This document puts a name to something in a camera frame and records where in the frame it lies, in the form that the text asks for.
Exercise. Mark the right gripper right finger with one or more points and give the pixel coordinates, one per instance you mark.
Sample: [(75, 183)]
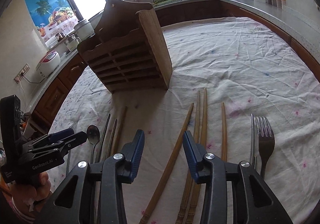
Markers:
[(253, 200)]

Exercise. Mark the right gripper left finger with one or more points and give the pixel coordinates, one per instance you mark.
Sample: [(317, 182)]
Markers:
[(92, 193)]

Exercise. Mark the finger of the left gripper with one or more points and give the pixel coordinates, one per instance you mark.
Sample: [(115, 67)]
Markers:
[(58, 136), (70, 142)]

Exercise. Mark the steel spoon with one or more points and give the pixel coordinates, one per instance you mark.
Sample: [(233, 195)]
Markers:
[(93, 135)]

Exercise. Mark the wooden chopstick pair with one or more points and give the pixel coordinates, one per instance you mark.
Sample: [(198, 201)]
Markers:
[(200, 135), (191, 160)]

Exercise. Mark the wooden chopstick group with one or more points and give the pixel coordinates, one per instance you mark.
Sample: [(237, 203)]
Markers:
[(117, 136)]

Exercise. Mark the person's left hand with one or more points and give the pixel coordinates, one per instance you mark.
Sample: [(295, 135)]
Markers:
[(26, 201)]

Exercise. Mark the steel utensil beside fork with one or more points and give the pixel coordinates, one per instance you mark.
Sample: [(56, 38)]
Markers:
[(253, 157)]

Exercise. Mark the steel fork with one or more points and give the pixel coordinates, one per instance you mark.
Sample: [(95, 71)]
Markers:
[(266, 141)]

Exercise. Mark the red white rice cooker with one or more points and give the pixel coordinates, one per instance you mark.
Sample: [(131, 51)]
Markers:
[(48, 64)]

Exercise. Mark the wooden utensil holder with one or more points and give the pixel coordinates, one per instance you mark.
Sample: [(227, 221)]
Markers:
[(128, 50)]

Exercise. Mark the floral white tablecloth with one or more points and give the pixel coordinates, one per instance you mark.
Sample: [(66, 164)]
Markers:
[(245, 69)]

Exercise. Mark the white pot cooker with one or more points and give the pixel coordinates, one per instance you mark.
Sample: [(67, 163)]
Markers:
[(83, 29)]

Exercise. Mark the tropical fruit poster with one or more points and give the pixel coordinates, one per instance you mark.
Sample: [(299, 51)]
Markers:
[(51, 17)]

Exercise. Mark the wall power socket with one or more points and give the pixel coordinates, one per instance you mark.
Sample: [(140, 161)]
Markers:
[(22, 72)]

